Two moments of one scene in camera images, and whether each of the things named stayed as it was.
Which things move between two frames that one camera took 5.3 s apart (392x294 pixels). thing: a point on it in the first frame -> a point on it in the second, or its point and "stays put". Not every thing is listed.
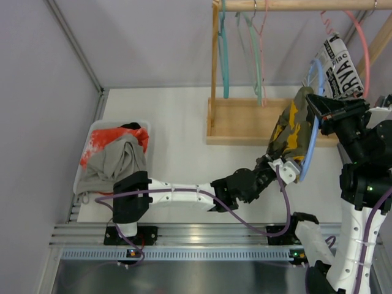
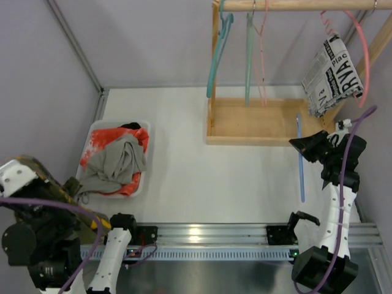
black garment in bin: (131, 125) stays put
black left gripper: (266, 169) -> (71, 185)
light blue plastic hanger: (312, 144) -> (302, 188)
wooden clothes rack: (232, 120) stays put
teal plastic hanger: (223, 51) -> (227, 19)
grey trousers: (123, 154) stays put
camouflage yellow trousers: (291, 135) -> (69, 193)
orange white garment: (100, 137) stays put
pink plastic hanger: (331, 31) stays put
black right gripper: (342, 113) -> (320, 147)
